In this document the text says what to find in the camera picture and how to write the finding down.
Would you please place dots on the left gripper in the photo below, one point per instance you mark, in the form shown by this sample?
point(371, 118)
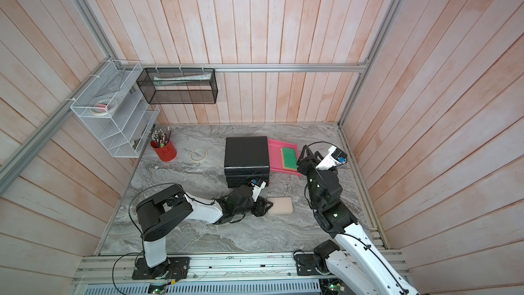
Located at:
point(260, 205)

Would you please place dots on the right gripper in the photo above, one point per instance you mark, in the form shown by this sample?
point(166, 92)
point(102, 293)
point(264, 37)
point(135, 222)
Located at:
point(312, 162)

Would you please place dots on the beige sponge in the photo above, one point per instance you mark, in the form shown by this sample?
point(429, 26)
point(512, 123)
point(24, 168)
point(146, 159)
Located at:
point(280, 206)

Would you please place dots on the green yellow sponge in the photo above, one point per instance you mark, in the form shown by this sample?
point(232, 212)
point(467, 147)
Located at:
point(289, 160)

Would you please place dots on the pink drawer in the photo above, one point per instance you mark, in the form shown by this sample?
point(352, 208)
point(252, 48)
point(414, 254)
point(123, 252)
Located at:
point(274, 149)

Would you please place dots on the black drawer cabinet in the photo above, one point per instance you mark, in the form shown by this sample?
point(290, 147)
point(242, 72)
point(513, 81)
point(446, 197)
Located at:
point(246, 158)

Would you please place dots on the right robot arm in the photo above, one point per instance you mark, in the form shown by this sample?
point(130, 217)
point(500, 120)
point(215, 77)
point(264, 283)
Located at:
point(350, 254)

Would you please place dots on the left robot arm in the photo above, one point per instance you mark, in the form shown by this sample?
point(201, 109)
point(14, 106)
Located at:
point(159, 214)

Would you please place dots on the tape roll on table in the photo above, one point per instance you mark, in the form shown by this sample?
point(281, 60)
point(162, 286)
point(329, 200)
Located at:
point(198, 155)

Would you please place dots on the red pen cup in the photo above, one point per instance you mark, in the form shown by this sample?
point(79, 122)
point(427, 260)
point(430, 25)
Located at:
point(165, 152)

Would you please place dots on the pens in cup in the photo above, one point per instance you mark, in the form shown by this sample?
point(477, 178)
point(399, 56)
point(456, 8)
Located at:
point(160, 137)

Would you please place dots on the black mesh basket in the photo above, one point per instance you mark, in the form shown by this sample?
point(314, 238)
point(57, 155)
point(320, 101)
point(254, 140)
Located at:
point(178, 86)

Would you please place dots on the tape roll in shelf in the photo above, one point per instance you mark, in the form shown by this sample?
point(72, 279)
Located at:
point(103, 107)

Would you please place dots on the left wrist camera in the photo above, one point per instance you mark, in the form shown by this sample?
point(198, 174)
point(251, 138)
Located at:
point(257, 187)

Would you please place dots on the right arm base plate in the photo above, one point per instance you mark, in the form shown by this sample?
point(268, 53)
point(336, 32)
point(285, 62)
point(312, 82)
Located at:
point(308, 264)

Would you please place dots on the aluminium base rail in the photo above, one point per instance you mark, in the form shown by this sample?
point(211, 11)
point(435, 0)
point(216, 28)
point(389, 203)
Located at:
point(201, 267)

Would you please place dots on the aluminium frame crossbar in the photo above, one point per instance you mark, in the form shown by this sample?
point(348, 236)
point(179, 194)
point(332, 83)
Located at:
point(251, 68)

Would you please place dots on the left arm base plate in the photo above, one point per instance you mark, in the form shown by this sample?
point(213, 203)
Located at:
point(172, 268)

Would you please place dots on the white wire shelf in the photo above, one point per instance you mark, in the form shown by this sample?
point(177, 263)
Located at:
point(124, 133)

